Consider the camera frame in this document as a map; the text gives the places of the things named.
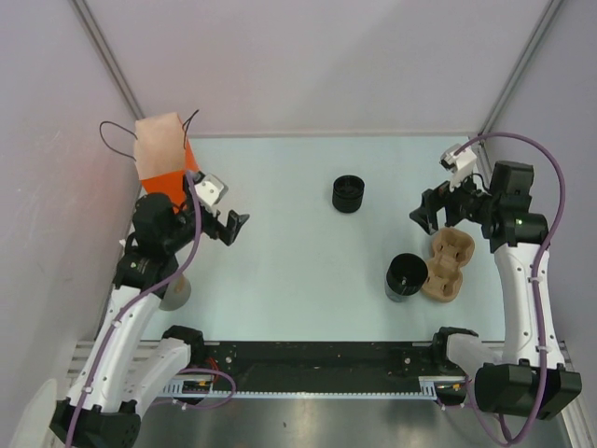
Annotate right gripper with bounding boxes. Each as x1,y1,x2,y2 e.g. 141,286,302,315
410,165,499,235

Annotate orange paper bag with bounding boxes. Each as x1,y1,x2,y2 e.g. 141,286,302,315
99,111,200,206

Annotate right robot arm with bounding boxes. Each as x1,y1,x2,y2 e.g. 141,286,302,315
410,161,582,420

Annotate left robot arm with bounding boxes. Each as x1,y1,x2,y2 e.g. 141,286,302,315
49,191,249,447

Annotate black coffee cup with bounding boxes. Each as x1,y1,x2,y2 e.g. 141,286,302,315
384,253,428,302

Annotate grey straw holder cup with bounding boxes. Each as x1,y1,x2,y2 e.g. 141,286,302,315
160,274,191,312

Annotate black ribbed cup stack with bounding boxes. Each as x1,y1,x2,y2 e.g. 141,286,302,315
332,175,365,214

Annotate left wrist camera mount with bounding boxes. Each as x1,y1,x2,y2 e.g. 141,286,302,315
193,172,229,208

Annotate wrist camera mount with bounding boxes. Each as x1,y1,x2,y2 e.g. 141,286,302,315
193,172,229,208
440,145,477,191

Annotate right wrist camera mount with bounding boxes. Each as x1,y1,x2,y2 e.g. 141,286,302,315
440,145,477,191

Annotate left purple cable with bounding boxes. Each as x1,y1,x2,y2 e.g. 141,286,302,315
62,170,237,448

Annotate purple cable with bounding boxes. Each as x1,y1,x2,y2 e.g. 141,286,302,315
62,170,237,448
456,132,568,445

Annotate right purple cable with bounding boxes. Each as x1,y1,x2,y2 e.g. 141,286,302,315
456,132,568,445

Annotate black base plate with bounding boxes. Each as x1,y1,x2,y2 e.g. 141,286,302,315
203,342,464,394

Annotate grey slotted cable duct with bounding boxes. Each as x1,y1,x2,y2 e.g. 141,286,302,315
158,379,437,400

